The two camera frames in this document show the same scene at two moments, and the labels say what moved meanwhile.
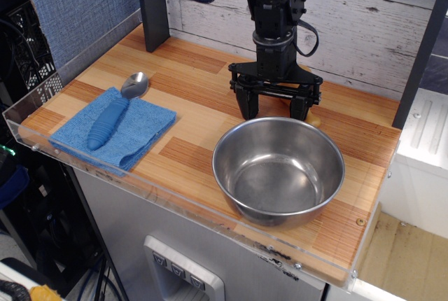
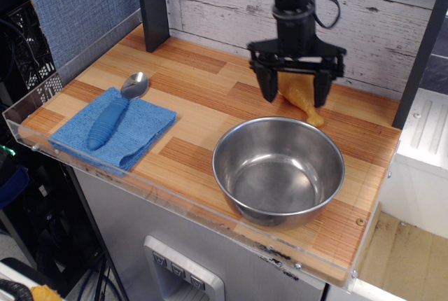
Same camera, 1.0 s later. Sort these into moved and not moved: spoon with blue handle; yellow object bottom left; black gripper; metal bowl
Moved: black gripper
Not moved: metal bowl; spoon with blue handle; yellow object bottom left
